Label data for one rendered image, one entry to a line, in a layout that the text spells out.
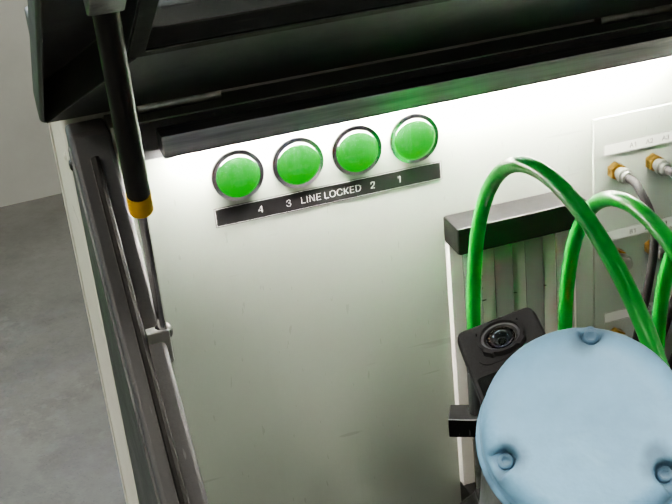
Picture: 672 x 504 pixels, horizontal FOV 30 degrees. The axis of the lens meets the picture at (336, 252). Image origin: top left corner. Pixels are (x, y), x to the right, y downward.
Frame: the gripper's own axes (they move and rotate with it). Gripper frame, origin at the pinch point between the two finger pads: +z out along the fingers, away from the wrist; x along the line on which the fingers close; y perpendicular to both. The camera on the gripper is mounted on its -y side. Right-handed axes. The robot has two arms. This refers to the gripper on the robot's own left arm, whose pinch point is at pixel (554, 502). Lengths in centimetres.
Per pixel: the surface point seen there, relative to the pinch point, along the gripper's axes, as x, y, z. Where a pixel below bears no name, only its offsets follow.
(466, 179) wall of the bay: 5, -38, 40
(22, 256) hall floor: -127, -178, 318
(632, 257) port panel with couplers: 20, -29, 55
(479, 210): 4.5, -30.5, 29.3
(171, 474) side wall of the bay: -27.2, -14.3, 20.6
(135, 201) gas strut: -21.1, -30.9, 4.7
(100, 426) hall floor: -93, -87, 243
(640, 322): 10.7, -11.1, 9.5
